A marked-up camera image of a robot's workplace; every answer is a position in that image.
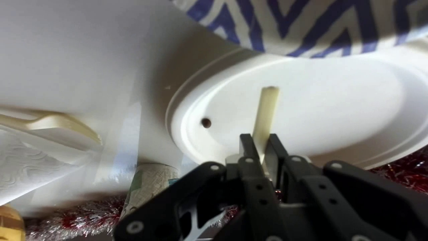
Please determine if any white plastic spoon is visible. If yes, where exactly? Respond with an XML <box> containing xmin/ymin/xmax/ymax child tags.
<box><xmin>253</xmin><ymin>86</ymin><xmax>280</xmax><ymax>157</ymax></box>

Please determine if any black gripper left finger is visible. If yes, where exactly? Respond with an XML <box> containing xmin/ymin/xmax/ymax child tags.
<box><xmin>114</xmin><ymin>134</ymin><xmax>287</xmax><ymax>241</ymax></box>

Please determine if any white paper plate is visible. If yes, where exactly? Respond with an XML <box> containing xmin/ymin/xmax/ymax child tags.
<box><xmin>166</xmin><ymin>47</ymin><xmax>428</xmax><ymax>169</ymax></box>

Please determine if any patterned paper coffee cup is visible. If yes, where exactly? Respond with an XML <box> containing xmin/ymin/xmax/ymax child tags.
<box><xmin>121</xmin><ymin>163</ymin><xmax>180</xmax><ymax>218</ymax></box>

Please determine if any blue patterned paper bowl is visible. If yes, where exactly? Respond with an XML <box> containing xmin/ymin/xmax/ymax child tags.
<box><xmin>169</xmin><ymin>0</ymin><xmax>428</xmax><ymax>58</ymax></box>

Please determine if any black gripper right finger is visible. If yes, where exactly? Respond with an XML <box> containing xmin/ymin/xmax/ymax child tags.
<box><xmin>267</xmin><ymin>135</ymin><xmax>428</xmax><ymax>241</ymax></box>

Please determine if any wooden bowl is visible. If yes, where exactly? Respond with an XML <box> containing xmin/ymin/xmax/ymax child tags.
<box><xmin>0</xmin><ymin>206</ymin><xmax>26</xmax><ymax>241</ymax></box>

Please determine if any white paper towel near cup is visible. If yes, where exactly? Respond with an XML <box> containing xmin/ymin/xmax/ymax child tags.
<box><xmin>0</xmin><ymin>129</ymin><xmax>105</xmax><ymax>205</ymax></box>

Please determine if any red silver tinsel garland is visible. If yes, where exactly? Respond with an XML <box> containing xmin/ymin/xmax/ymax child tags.
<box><xmin>26</xmin><ymin>147</ymin><xmax>428</xmax><ymax>241</ymax></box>

